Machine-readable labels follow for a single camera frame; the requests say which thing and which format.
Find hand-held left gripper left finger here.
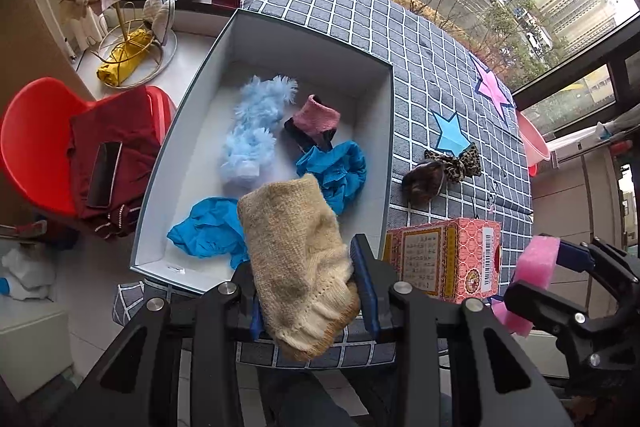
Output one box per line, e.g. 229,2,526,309
55,263,266,427

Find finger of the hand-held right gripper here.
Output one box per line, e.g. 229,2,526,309
554,237,640,308
504,281,640,378

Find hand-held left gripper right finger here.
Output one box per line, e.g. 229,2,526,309
350,234,571,427

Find pink fluffy sponge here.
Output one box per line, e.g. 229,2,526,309
492,234,561,337

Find beige knitted sock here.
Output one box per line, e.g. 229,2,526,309
237,173,361,363

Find blue cloth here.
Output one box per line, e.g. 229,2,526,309
295,141,367,215
166,197,249,270

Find grey storage box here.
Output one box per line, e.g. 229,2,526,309
130,9,393,295

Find pink patterned cardboard box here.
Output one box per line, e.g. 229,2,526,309
384,217,502,304

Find white air conditioner unit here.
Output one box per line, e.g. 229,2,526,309
545,122,626,168

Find brown fuzzy hair piece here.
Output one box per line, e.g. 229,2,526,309
401,159,447,206

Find pink plastic basin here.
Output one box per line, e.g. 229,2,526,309
515,111,552,178

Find pink and black sock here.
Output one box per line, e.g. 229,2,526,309
284,94,342,152

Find light blue fluffy sock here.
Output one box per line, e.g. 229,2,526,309
220,76,299,186

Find black phone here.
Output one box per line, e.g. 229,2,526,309
86,142,123,208

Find dark red garment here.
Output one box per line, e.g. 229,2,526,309
67,86,163,240

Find white cabinet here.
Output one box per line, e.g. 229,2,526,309
0,307,71,403

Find white plastic bag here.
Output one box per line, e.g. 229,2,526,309
0,247,56,303

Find grey grid blanket with stars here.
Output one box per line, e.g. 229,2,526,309
116,0,535,370

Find red plastic chair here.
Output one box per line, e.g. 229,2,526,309
0,77,176,220

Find yellow cloth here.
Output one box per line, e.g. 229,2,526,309
96,29,153,86

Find grey white slippers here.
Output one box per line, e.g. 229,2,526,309
142,0,176,45

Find white radiator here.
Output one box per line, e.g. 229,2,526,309
62,14,108,62

